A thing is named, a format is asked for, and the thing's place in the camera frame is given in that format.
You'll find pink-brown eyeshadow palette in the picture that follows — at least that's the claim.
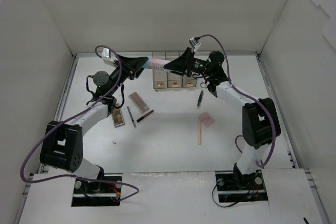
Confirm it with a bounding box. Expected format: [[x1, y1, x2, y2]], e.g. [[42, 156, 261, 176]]
[[128, 92, 149, 113]]

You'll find brown eyeshadow palette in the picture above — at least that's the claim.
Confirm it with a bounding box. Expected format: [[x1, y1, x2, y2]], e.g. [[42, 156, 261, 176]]
[[111, 103, 125, 127]]

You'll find pink square compact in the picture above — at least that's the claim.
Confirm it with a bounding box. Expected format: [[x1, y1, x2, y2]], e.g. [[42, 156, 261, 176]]
[[198, 112, 215, 127]]

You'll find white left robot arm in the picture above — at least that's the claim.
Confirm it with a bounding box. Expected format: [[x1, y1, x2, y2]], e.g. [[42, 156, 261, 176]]
[[39, 56, 148, 193]]

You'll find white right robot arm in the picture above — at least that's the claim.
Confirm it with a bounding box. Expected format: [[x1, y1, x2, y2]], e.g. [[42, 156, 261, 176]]
[[163, 48, 281, 188]]

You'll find clear three-slot organizer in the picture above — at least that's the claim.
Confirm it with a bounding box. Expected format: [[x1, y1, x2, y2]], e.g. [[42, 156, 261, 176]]
[[152, 51, 197, 90]]

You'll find black concealer stick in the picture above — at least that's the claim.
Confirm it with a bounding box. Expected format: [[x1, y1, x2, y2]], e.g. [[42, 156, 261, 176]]
[[196, 90, 204, 109]]

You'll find red black lip gloss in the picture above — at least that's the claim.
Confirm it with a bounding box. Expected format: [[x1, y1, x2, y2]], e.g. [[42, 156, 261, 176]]
[[136, 110, 154, 123]]

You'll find grey checkered eyeliner pencil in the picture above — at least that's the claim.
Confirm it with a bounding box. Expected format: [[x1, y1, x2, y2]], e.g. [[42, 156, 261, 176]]
[[127, 106, 137, 129]]

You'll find pink slim tube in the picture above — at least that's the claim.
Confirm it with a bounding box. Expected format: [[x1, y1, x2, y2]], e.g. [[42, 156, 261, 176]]
[[197, 119, 202, 145]]

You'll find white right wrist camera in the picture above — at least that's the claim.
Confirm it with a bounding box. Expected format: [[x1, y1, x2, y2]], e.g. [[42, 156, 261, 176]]
[[189, 37, 201, 52]]

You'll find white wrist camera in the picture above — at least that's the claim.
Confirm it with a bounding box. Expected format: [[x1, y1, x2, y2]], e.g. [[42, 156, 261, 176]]
[[101, 48, 111, 60], [189, 37, 201, 52]]

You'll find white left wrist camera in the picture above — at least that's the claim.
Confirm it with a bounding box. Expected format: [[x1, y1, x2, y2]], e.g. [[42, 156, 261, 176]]
[[101, 48, 111, 60]]

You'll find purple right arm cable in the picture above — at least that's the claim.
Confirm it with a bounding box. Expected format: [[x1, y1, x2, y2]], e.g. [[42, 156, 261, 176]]
[[198, 34, 278, 168]]

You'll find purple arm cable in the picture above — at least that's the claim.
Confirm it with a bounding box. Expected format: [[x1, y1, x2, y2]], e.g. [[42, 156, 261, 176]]
[[20, 45, 140, 204], [198, 34, 278, 168]]

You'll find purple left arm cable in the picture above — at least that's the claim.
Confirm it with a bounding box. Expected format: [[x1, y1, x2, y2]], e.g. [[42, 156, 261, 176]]
[[20, 45, 140, 204]]

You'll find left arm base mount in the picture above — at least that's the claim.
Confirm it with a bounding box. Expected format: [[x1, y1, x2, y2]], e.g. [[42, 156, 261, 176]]
[[71, 174, 122, 207]]

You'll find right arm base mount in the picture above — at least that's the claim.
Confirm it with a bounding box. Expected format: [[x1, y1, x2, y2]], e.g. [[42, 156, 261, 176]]
[[211, 172, 268, 208]]

